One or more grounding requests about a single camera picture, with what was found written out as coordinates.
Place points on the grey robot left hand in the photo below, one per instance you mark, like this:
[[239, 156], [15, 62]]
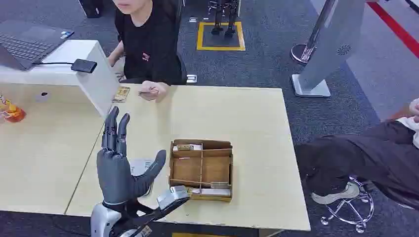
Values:
[[113, 173]]

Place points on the thin dark card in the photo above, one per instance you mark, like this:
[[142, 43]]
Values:
[[144, 93]]

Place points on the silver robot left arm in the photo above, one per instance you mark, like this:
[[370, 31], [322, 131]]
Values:
[[100, 220]]

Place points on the grey white card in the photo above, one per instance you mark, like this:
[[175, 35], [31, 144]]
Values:
[[139, 166]]

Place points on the card stack with yellow print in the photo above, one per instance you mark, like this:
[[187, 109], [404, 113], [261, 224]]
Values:
[[186, 147]]

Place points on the yellow printed card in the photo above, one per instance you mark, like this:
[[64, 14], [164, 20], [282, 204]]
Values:
[[121, 94]]

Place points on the white desk riser box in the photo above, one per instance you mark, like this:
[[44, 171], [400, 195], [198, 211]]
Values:
[[95, 81]]

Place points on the person's hand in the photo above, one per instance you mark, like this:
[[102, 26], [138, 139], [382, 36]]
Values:
[[156, 89]]

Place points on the wooden card box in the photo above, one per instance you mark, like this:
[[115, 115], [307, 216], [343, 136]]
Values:
[[214, 170]]

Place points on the pale card stack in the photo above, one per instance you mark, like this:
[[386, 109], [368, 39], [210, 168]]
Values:
[[212, 192]]

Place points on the grey desk grommet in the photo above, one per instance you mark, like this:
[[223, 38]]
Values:
[[43, 95]]

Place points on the black card reader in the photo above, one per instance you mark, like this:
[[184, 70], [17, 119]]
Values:
[[84, 65]]

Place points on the orange toy figure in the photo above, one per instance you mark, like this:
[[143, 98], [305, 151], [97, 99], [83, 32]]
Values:
[[13, 114]]

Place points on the silver floor socket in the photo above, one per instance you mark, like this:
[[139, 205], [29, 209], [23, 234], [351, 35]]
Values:
[[192, 78], [193, 19]]

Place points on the person at desk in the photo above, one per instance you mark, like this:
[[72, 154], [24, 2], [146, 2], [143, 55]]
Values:
[[149, 42]]

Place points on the grey laptop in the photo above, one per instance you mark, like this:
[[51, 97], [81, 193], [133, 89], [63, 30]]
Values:
[[23, 44]]

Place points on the black bin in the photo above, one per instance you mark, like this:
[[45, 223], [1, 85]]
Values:
[[91, 8]]

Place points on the black robot legs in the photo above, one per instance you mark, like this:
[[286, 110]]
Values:
[[224, 16]]

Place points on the grey kiosk stand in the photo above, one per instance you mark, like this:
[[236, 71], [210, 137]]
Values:
[[330, 42]]

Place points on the seated person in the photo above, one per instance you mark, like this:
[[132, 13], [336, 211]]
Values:
[[370, 153]]

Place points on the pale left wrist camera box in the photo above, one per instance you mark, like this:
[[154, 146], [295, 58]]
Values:
[[171, 195]]

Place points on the chrome stanchion post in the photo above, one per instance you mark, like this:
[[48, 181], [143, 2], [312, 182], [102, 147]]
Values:
[[304, 52]]

